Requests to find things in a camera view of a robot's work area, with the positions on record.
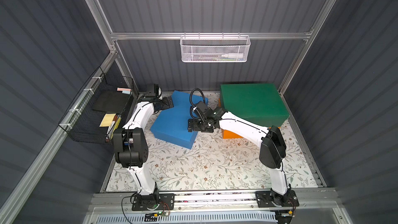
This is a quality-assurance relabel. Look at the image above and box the orange shoebox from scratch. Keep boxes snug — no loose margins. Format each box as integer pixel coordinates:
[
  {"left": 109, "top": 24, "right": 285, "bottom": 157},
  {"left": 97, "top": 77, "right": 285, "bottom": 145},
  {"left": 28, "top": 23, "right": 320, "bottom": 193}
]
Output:
[{"left": 218, "top": 98, "right": 280, "bottom": 140}]

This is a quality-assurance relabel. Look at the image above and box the blue shoebox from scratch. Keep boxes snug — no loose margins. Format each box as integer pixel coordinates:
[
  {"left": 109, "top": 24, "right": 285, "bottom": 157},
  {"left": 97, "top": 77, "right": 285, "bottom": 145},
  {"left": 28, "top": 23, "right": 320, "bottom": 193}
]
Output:
[{"left": 150, "top": 91, "right": 198, "bottom": 149}]

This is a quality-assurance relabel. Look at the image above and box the green shoebox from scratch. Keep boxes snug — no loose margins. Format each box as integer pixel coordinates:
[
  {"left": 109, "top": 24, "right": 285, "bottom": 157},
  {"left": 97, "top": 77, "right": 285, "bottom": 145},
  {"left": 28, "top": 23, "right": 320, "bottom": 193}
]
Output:
[{"left": 220, "top": 84, "right": 289, "bottom": 127}]

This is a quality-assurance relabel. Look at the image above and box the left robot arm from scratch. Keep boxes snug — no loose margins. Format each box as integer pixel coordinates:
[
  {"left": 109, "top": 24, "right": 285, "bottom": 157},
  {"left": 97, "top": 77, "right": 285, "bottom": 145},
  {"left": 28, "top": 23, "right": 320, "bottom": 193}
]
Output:
[{"left": 113, "top": 84, "right": 174, "bottom": 197}]

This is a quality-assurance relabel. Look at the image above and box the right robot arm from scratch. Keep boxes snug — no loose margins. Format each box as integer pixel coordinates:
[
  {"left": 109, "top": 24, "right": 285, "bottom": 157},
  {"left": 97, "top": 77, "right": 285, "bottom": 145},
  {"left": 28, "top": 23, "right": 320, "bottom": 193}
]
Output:
[{"left": 188, "top": 106, "right": 291, "bottom": 206}]

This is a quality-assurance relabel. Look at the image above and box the floral table mat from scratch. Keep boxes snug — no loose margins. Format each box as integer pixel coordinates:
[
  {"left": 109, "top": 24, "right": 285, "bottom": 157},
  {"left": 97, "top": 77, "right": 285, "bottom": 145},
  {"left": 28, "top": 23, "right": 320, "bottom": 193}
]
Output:
[{"left": 105, "top": 114, "right": 319, "bottom": 192}]

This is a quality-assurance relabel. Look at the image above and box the yellow patterned ruler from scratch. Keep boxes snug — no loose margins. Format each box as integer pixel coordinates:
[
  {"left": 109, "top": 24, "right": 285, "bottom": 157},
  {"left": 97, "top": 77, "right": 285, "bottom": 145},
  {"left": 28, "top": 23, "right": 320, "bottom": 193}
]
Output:
[{"left": 106, "top": 115, "right": 121, "bottom": 142}]

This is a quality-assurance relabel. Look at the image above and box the black notebook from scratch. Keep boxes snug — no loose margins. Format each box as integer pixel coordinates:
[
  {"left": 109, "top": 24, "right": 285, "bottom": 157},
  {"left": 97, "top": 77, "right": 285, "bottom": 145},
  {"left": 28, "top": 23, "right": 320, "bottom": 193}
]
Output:
[{"left": 92, "top": 91, "right": 130, "bottom": 114}]

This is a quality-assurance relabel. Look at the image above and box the yellow sticky note pad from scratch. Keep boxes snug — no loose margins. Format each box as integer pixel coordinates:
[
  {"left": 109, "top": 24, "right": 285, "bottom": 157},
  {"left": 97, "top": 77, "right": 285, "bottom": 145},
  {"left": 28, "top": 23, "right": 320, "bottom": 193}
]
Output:
[{"left": 99, "top": 114, "right": 117, "bottom": 127}]

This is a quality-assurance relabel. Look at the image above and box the white marker in basket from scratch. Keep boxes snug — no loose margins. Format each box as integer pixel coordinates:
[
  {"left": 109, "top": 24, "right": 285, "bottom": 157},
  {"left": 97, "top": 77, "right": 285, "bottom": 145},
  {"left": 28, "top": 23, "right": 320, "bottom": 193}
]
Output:
[{"left": 221, "top": 53, "right": 245, "bottom": 61}]

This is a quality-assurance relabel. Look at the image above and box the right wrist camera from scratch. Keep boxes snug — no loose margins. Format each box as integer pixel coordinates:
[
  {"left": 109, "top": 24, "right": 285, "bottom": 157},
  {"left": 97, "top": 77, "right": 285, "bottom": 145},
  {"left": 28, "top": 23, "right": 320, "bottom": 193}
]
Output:
[{"left": 193, "top": 101, "right": 210, "bottom": 117}]

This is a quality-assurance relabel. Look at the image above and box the white wire mesh basket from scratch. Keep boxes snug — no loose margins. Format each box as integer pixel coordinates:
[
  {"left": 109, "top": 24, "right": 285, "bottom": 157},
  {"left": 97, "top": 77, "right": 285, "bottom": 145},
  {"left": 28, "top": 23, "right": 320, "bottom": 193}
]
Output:
[{"left": 179, "top": 34, "right": 251, "bottom": 63}]

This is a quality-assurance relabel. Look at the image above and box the black wire wall basket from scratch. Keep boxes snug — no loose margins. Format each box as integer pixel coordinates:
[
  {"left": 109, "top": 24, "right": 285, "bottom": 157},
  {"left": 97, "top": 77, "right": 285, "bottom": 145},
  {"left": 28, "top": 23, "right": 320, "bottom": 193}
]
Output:
[{"left": 59, "top": 68, "right": 137, "bottom": 145}]

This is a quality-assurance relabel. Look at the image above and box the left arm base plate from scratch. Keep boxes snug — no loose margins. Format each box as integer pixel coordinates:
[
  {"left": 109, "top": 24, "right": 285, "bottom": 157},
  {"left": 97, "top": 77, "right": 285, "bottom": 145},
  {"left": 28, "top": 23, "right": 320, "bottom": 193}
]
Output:
[{"left": 131, "top": 194, "right": 175, "bottom": 211}]

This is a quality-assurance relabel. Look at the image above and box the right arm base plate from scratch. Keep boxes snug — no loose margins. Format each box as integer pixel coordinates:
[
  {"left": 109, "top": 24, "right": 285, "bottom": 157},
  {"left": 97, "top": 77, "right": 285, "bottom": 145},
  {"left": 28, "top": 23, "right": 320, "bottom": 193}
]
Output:
[{"left": 255, "top": 189, "right": 300, "bottom": 208}]

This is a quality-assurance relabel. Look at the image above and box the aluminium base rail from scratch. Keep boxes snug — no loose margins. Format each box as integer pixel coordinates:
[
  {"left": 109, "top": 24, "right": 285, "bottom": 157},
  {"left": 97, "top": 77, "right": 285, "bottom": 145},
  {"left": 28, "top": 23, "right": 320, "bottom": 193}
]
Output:
[{"left": 87, "top": 188, "right": 343, "bottom": 213}]

